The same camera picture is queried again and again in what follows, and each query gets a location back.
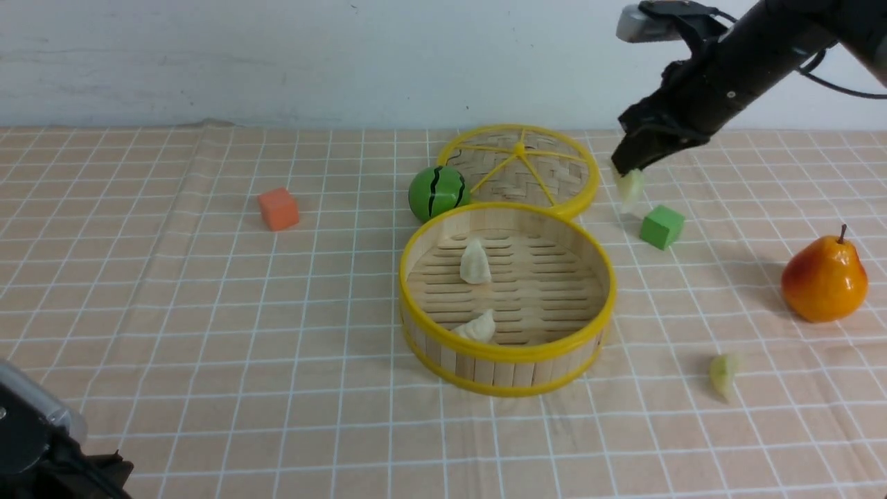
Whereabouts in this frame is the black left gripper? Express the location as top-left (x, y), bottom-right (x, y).
top-left (1, 388), bottom-right (134, 498)

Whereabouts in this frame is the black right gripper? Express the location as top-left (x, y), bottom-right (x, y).
top-left (611, 14), bottom-right (825, 175)

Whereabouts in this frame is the pale green dumpling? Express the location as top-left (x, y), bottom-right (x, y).
top-left (611, 166), bottom-right (645, 214)
top-left (708, 353), bottom-right (740, 402)

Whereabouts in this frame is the white dumpling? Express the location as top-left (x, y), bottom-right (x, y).
top-left (452, 309), bottom-right (497, 344)
top-left (459, 238), bottom-right (492, 285)

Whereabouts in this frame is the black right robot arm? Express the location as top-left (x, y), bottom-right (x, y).
top-left (611, 1), bottom-right (886, 176)

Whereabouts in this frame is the bamboo steamer lid yellow rim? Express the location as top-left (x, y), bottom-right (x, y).
top-left (437, 123), bottom-right (601, 219)

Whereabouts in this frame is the bamboo steamer tray yellow rim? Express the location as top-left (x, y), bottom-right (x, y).
top-left (397, 202), bottom-right (617, 397)

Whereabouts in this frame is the green foam cube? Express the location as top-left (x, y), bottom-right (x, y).
top-left (639, 204), bottom-right (685, 252)

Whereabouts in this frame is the green watermelon toy ball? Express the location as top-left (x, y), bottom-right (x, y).
top-left (408, 166), bottom-right (472, 223)

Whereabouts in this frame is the orange yellow toy pear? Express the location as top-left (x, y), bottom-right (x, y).
top-left (780, 223), bottom-right (869, 323)

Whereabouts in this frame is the checkered beige tablecloth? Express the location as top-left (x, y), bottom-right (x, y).
top-left (1, 123), bottom-right (886, 498)

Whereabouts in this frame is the orange foam cube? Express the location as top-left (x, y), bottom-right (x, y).
top-left (257, 187), bottom-right (300, 231)

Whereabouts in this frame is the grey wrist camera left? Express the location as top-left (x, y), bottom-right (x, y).
top-left (1, 360), bottom-right (88, 444)

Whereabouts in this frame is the grey black wrist camera right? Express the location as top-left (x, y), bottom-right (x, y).
top-left (617, 1), bottom-right (736, 54)

